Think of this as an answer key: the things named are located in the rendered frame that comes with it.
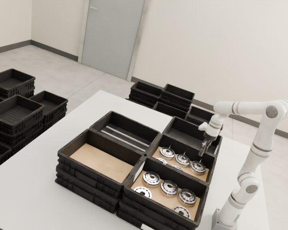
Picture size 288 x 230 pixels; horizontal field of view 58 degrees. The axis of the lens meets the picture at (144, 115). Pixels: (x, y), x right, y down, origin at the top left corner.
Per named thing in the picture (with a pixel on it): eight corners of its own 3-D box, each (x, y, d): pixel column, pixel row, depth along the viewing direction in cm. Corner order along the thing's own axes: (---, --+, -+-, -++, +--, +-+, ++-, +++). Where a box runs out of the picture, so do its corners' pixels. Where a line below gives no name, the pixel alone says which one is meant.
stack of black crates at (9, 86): (12, 104, 297) (12, 67, 275) (34, 113, 293) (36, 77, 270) (-17, 119, 263) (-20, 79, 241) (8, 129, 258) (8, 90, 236)
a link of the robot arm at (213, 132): (203, 124, 156) (206, 115, 153) (220, 133, 151) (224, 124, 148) (197, 128, 149) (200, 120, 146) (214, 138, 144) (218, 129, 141)
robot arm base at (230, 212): (234, 217, 149) (248, 196, 141) (232, 228, 141) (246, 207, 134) (219, 209, 152) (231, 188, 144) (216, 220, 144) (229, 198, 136)
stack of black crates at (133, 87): (157, 111, 369) (164, 90, 352) (152, 120, 343) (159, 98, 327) (132, 101, 375) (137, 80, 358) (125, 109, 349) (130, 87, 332)
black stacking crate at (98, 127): (157, 145, 183) (161, 133, 177) (140, 169, 158) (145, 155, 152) (108, 123, 192) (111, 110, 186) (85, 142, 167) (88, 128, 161)
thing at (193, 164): (206, 165, 170) (207, 165, 170) (204, 175, 161) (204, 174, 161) (192, 159, 172) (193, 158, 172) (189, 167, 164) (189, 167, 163)
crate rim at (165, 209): (121, 190, 128) (122, 186, 126) (144, 158, 153) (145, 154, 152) (197, 229, 119) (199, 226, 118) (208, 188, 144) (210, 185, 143)
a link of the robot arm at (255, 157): (266, 140, 128) (275, 152, 120) (249, 181, 141) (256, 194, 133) (249, 139, 127) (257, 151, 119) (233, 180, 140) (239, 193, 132)
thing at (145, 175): (140, 178, 144) (140, 178, 144) (147, 169, 153) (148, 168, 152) (155, 187, 142) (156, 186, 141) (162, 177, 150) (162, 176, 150)
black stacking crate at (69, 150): (140, 169, 157) (144, 155, 152) (117, 202, 133) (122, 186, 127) (85, 143, 166) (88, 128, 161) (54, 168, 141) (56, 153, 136)
